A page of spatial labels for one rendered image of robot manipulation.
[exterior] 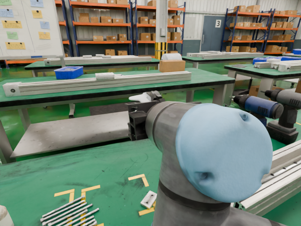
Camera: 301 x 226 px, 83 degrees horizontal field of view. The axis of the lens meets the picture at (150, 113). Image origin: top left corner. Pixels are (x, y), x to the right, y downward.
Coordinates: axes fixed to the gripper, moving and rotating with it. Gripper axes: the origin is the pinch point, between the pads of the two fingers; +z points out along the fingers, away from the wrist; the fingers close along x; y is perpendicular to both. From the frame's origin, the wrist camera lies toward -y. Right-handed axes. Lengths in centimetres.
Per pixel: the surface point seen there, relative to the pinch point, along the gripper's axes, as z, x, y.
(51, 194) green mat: 8.5, 21.7, 29.7
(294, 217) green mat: -16.0, 30.3, -31.7
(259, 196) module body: -16.0, 21.2, -20.7
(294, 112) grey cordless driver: 6, 9, -64
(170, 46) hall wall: 995, -268, -442
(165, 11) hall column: 487, -248, -215
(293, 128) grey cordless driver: 8, 17, -65
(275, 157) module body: -6.6, 18.7, -37.3
